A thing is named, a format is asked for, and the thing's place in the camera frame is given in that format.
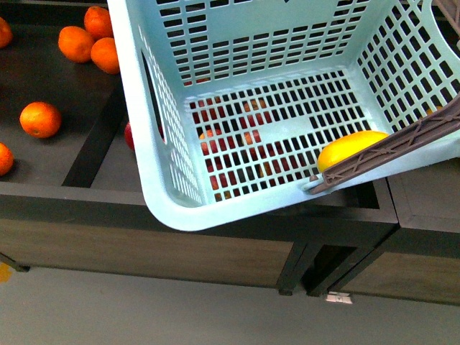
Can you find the light blue plastic basket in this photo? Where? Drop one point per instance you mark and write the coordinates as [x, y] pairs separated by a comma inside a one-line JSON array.
[[232, 102]]

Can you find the yellow mango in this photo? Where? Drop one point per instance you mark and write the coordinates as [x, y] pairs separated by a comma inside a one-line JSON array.
[[346, 146]]

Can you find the brown basket handle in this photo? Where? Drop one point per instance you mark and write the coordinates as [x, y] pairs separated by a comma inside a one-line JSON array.
[[391, 151]]

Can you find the red apple beside basket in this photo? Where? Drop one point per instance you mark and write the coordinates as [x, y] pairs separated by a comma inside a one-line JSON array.
[[128, 136]]

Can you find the dark wooden display stand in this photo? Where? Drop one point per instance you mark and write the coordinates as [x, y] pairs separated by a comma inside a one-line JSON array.
[[74, 200]]

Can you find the white floor label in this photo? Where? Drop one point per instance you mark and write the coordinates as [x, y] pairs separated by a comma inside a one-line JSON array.
[[342, 298]]

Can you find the orange fruit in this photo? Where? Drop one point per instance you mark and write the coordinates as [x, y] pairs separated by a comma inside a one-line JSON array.
[[104, 55], [40, 120], [97, 22], [6, 35], [6, 159], [76, 44]]

